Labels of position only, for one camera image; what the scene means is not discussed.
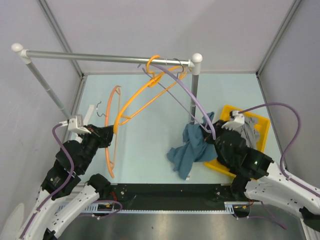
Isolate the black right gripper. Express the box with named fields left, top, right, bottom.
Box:
left=200, top=119, right=233, bottom=165

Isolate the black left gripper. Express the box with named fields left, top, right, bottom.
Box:
left=78, top=123, right=117, bottom=172

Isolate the grey tank top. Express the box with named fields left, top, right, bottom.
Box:
left=235, top=116, right=260, bottom=150

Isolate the orange hanger with metal hook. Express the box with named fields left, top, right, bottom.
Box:
left=95, top=85, right=121, bottom=179

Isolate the blue tank top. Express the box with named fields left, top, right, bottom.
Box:
left=166, top=117, right=218, bottom=180

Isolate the purple plastic hanger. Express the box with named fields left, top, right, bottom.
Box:
left=137, top=57, right=218, bottom=141

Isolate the orange plastic hanger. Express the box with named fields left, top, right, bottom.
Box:
left=112, top=54, right=188, bottom=133

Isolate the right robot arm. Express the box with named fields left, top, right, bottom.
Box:
left=202, top=120, right=320, bottom=231

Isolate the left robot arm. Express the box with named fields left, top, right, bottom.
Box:
left=15, top=124, right=114, bottom=240

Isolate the yellow plastic bin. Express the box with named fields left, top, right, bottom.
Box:
left=204, top=105, right=270, bottom=179

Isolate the silver white clothes rack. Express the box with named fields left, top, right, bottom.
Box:
left=11, top=43, right=205, bottom=119

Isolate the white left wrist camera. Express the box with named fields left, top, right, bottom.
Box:
left=59, top=114, right=91, bottom=137

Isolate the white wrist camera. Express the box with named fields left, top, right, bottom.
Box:
left=222, top=110, right=245, bottom=131
left=59, top=114, right=91, bottom=137

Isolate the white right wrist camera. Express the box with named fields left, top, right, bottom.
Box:
left=222, top=110, right=245, bottom=131

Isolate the white slotted cable duct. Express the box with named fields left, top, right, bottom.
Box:
left=79, top=201, right=251, bottom=215

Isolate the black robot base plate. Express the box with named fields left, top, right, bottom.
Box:
left=99, top=183, right=253, bottom=213

